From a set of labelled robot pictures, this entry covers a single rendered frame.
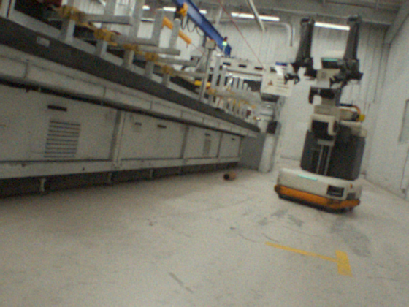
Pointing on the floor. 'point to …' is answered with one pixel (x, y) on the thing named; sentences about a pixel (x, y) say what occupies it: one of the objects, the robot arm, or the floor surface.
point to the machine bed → (96, 131)
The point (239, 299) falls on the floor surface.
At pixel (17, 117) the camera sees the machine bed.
